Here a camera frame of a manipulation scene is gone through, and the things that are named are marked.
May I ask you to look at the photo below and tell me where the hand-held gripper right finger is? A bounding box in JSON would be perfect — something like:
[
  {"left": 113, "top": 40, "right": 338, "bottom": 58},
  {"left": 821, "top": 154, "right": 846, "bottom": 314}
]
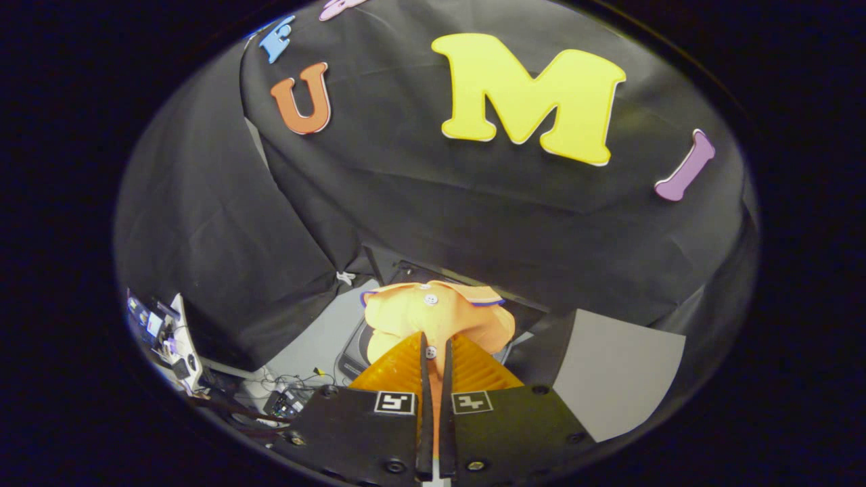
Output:
[{"left": 438, "top": 331, "right": 597, "bottom": 484}]

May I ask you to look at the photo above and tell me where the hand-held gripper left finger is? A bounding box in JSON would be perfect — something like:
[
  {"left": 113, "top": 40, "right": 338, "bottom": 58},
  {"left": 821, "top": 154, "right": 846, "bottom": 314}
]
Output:
[{"left": 273, "top": 330, "right": 434, "bottom": 487}]

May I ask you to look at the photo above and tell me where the yellow polo shirt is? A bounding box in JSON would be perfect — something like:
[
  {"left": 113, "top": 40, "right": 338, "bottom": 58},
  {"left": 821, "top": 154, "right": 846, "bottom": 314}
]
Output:
[{"left": 361, "top": 280, "right": 517, "bottom": 461}]

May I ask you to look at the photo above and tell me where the small green electronic device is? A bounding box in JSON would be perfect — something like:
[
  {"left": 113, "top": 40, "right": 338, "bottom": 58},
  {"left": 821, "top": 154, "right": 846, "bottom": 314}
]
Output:
[{"left": 264, "top": 388, "right": 311, "bottom": 420}]

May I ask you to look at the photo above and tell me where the white cabinet with dark top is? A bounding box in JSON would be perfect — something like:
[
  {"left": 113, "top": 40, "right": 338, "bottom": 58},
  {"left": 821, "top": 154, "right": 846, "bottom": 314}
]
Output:
[{"left": 504, "top": 308, "right": 688, "bottom": 444}]

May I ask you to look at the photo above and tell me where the white upright panel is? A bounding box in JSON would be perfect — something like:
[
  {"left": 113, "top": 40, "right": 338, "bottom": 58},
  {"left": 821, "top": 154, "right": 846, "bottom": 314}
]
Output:
[{"left": 168, "top": 292, "right": 205, "bottom": 394}]

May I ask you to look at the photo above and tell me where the black backdrop cloth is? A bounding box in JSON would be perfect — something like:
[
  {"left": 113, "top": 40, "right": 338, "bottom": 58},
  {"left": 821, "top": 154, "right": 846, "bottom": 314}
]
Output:
[{"left": 114, "top": 0, "right": 762, "bottom": 373}]

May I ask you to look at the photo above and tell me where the pile of electronic gear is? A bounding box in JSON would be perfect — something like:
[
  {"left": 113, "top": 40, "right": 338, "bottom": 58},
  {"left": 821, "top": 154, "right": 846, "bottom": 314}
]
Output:
[{"left": 125, "top": 289, "right": 182, "bottom": 381}]

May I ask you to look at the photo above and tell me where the tangle of thin cables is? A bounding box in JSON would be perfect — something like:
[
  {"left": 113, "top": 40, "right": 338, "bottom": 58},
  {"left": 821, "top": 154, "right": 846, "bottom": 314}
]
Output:
[{"left": 203, "top": 364, "right": 332, "bottom": 434}]

